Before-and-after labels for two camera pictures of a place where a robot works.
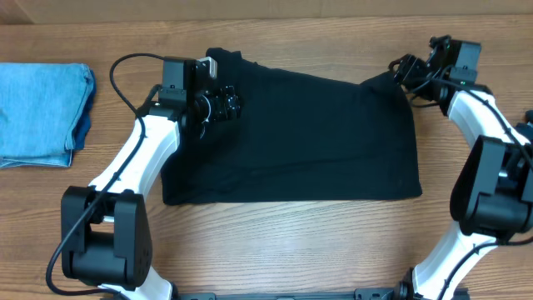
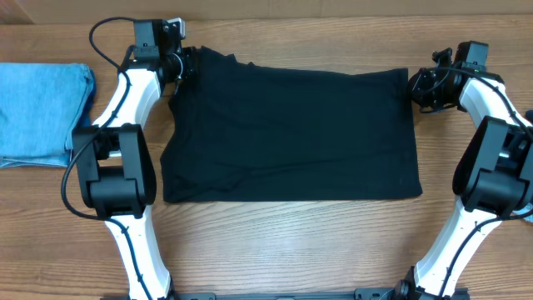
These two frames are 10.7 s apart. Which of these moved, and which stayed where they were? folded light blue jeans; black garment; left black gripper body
Moved: left black gripper body
Stayed: folded light blue jeans; black garment
